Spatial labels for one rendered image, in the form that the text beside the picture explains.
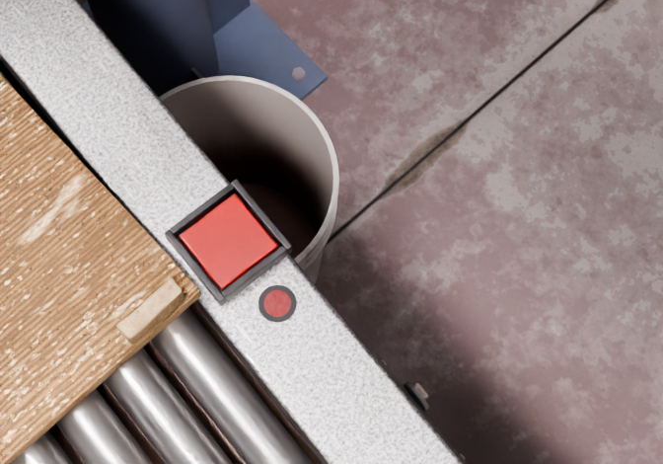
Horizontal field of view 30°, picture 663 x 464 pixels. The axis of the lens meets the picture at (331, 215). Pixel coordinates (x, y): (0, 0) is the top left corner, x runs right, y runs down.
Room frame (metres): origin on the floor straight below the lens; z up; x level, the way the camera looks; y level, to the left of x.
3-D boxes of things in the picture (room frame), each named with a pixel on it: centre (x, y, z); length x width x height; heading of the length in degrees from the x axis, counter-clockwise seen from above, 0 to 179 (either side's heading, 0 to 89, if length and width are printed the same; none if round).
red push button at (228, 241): (0.29, 0.09, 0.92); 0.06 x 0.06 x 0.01; 40
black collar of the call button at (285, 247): (0.29, 0.09, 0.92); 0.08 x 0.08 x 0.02; 40
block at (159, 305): (0.23, 0.14, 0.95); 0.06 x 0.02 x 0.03; 134
